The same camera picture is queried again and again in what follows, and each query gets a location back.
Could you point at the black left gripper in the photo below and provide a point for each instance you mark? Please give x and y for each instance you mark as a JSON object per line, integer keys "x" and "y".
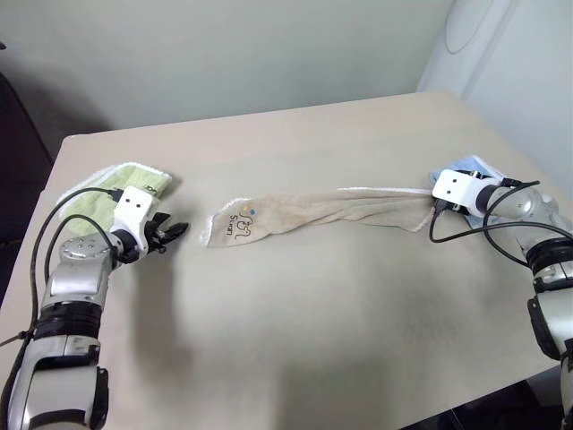
{"x": 155, "y": 235}

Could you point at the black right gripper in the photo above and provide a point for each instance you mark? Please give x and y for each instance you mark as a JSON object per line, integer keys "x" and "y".
{"x": 450, "y": 209}

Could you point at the beige towel with print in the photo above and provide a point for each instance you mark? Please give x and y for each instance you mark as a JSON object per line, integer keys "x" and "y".
{"x": 277, "y": 215}

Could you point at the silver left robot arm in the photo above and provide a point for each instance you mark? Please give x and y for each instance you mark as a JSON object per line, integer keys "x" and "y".
{"x": 71, "y": 286}

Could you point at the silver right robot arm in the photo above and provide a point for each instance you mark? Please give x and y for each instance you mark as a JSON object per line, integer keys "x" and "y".
{"x": 544, "y": 251}

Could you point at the blue folded towel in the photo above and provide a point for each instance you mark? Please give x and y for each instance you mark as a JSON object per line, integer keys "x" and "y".
{"x": 465, "y": 163}

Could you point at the green folded towel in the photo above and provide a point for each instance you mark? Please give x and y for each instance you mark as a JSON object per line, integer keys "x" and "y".
{"x": 89, "y": 206}

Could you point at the black chair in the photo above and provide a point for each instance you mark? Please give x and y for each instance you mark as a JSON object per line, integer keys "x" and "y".
{"x": 18, "y": 179}

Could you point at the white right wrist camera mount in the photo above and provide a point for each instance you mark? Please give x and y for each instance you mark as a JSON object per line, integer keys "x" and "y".
{"x": 454, "y": 190}

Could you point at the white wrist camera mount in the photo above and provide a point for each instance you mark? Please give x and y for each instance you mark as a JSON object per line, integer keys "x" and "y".
{"x": 454, "y": 190}
{"x": 133, "y": 207}

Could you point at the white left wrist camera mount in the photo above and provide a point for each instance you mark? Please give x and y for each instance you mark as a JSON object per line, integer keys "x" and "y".
{"x": 133, "y": 207}

